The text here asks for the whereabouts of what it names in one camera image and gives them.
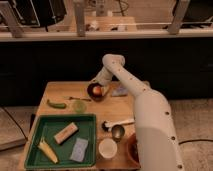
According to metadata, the orange apple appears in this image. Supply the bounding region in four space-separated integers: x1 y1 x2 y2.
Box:
93 86 102 95

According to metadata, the dark brown bowl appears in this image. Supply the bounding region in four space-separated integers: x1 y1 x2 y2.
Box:
87 83 105 102

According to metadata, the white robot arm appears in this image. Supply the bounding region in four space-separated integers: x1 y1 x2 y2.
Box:
93 54 185 171

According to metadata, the green plastic cup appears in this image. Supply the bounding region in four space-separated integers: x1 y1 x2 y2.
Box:
72 100 86 114

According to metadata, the metal measuring cup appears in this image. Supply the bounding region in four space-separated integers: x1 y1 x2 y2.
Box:
112 125 125 140

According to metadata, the white plastic cup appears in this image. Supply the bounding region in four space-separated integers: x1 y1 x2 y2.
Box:
98 138 117 159

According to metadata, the light blue cloth piece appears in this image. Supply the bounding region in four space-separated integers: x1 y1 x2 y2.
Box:
111 85 128 97

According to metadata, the dark metal fork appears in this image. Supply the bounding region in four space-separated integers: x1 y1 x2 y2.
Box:
64 96 91 101

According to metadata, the wooden table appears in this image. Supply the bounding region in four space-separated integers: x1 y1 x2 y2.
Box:
18 81 139 171

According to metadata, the green pepper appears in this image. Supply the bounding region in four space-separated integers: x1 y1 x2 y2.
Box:
46 99 67 109

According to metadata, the wooden block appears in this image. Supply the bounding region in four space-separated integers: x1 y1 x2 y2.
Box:
54 122 78 144

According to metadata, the orange bowl with beans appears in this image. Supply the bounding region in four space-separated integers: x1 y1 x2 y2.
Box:
126 133 140 167

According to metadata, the blue sponge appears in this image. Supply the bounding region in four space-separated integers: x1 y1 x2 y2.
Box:
70 138 88 162

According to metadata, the green plastic tray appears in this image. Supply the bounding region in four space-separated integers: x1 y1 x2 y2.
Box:
24 114 96 170

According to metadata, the yellow corn cob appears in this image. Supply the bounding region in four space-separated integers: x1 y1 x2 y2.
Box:
38 138 58 164

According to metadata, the white handled spoon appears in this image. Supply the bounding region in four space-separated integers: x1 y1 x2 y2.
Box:
102 119 134 132

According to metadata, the black cable on floor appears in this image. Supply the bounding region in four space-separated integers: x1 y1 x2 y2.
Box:
178 138 213 146

